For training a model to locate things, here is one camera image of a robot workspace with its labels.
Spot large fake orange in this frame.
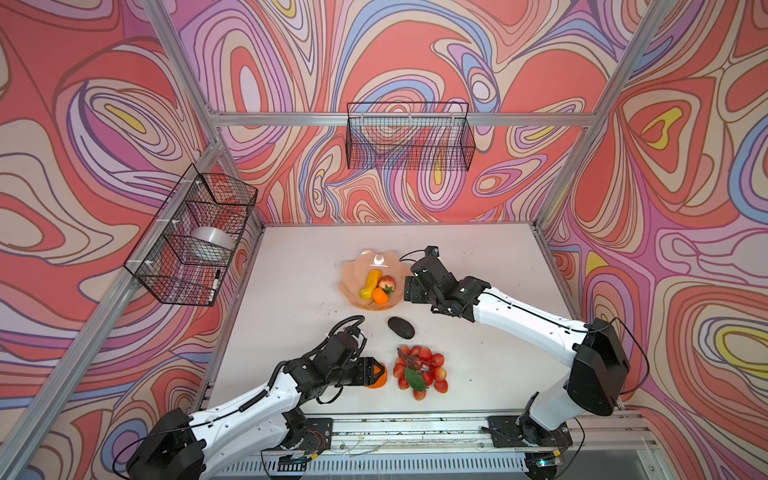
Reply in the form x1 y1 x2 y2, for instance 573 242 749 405
365 359 388 389

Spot small fake tangerine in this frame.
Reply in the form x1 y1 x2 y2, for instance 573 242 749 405
371 287 389 306

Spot dark fake avocado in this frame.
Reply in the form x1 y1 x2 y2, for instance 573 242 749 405
387 316 415 340

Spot yellow orange fake squash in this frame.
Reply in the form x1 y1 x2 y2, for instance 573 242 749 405
359 269 383 300

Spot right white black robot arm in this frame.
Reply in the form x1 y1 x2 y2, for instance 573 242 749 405
404 246 630 447

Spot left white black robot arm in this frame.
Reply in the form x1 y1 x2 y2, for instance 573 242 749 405
119 315 384 479

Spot pink faceted fruit bowl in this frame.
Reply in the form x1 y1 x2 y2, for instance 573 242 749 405
338 250 410 311

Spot red fake grape bunch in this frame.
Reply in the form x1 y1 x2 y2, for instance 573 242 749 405
392 345 449 401

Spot silver tape roll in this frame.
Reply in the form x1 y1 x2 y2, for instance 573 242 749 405
191 226 235 250

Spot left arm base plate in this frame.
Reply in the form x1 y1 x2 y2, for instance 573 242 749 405
268 417 333 456

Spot rear black wire basket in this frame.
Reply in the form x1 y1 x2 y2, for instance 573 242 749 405
345 100 476 172

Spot black wire basket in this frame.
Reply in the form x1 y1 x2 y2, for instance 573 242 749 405
123 166 258 307
345 100 476 172

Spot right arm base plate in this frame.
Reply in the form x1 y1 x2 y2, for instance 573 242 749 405
483 416 573 451

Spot left black wire basket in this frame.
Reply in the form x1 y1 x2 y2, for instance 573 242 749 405
123 166 258 307

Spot front aluminium rail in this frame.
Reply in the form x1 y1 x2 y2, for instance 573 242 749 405
322 410 659 456

